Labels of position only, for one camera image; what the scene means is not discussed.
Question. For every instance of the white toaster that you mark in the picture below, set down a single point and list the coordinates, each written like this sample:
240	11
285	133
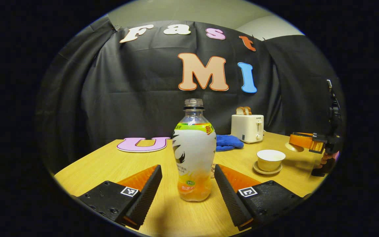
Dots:
247	128

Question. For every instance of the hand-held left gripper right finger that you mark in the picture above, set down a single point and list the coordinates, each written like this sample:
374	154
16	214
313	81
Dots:
229	197

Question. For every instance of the cream saucer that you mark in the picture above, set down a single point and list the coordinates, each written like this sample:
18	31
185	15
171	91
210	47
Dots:
258	169

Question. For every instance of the clear water bottle white label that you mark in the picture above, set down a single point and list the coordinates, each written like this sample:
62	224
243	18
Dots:
194	151

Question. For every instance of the round cork coaster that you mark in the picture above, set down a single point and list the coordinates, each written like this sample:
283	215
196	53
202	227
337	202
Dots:
213	171

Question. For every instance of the blue towel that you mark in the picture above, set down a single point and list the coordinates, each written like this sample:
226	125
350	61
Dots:
229	142

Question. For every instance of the cream teacup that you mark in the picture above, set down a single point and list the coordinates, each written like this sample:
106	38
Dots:
270	163

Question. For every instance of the purple paper cutout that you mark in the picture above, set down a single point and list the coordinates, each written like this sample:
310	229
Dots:
127	146

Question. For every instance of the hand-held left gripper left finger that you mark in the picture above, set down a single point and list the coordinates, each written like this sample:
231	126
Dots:
148	194

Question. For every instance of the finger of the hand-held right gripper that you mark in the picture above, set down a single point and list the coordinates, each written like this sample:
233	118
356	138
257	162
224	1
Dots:
301	140

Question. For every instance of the toast slice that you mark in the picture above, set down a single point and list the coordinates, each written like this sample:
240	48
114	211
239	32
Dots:
240	111
248	110

